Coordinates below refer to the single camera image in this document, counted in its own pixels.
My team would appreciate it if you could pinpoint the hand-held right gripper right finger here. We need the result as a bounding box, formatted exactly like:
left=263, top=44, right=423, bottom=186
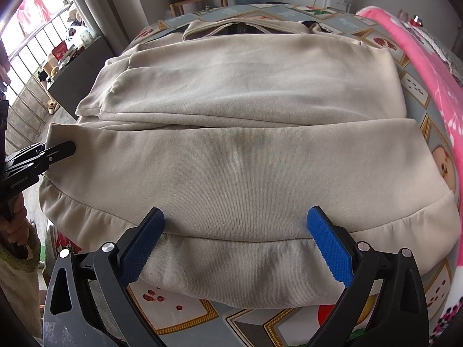
left=307, top=206, right=429, bottom=347

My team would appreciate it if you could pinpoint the metal window railing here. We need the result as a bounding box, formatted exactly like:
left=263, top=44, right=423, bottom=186
left=0, top=5, right=76, bottom=145

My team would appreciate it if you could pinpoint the red hanging cloth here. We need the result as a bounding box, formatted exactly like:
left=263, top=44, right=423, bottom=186
left=16, top=0, right=51, bottom=26

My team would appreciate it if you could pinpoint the beige zip jacket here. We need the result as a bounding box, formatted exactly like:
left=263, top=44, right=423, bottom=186
left=38, top=16, right=457, bottom=309

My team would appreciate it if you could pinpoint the white plastic bag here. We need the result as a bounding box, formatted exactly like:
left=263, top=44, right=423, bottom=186
left=69, top=7, right=95, bottom=44

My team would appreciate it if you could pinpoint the white water dispenser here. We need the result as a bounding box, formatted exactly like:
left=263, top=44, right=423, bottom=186
left=320, top=0, right=351, bottom=11

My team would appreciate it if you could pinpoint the grey curtain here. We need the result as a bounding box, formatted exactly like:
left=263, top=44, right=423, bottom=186
left=74, top=0, right=170, bottom=44

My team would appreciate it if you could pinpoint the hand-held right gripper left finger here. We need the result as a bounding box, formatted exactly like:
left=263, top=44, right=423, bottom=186
left=43, top=207, right=166, bottom=347

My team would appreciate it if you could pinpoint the person's left hand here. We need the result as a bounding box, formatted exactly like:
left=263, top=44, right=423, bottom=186
left=0, top=193, right=31, bottom=257

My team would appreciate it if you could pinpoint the grey patterned cushion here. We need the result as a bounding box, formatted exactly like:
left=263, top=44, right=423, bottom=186
left=416, top=22, right=463, bottom=76

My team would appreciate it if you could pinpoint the patterned tablecloth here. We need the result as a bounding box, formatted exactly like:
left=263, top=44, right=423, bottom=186
left=45, top=3, right=457, bottom=347

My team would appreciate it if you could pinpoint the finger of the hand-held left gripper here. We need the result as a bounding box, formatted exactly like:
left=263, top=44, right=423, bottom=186
left=5, top=141, right=77, bottom=174

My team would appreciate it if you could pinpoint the dark grey cabinet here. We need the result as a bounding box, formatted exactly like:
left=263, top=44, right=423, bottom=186
left=47, top=35, right=125, bottom=116

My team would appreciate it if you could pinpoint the red box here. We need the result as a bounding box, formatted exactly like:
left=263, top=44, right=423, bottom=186
left=52, top=41, right=69, bottom=60

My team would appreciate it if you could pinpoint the pink floral blanket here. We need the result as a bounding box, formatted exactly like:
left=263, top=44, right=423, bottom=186
left=356, top=5, right=463, bottom=347

